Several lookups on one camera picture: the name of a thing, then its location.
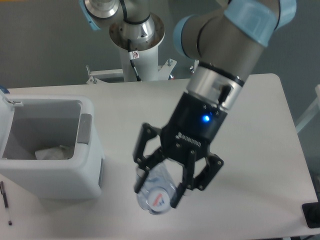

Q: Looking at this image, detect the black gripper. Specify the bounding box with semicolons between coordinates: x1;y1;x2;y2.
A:
133;92;228;209

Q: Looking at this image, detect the crushed clear plastic bottle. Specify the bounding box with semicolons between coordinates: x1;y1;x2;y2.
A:
136;162;177;215

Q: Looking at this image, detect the white paper wrapper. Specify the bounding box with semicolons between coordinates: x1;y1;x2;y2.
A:
35;145;75;160

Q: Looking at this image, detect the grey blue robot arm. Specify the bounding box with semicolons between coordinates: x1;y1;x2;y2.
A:
133;0;297;208

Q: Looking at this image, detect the white open trash can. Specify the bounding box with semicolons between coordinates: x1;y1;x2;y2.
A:
0;93;105;200

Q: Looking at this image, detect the black device at table edge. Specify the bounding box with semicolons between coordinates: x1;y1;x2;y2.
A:
302;202;320;229

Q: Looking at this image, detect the black pen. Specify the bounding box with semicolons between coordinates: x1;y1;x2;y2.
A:
0;181;13;226

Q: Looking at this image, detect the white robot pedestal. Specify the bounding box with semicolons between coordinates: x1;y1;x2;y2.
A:
86;13;177;84

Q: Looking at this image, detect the white clamp post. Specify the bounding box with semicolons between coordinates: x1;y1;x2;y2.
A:
189;59;200;76

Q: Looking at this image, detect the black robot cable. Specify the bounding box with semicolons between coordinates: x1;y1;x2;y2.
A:
126;38;143;82

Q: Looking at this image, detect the white metal frame right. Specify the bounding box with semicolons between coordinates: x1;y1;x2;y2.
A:
295;84;320;134

